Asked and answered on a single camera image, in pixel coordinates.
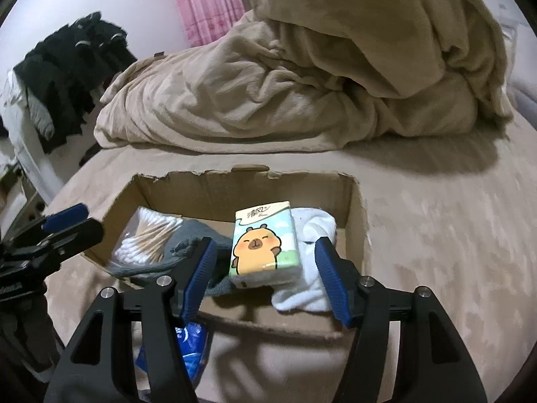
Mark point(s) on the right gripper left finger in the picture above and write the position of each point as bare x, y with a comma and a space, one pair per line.
191, 279

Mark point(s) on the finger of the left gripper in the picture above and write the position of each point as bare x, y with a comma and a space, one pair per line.
64, 219
63, 245

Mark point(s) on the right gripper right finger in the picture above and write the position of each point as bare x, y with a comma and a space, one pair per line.
339, 277

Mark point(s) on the grey sock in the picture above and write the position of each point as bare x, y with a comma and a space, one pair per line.
179, 247

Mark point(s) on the white sock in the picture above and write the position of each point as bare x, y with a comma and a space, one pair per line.
307, 293

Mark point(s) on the blue tissue pack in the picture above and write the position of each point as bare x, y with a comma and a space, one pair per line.
194, 343

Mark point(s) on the cotton swab bag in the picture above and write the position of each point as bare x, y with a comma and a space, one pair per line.
140, 247

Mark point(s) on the bear tissue pack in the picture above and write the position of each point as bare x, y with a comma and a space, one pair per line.
265, 249

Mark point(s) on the cardboard box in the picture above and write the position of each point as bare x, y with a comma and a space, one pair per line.
213, 198

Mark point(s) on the beige bed sheet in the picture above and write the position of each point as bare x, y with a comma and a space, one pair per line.
456, 214

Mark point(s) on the black hanging clothes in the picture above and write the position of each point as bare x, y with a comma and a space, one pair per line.
64, 69

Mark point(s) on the beige blanket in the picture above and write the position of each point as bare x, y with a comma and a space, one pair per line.
317, 75

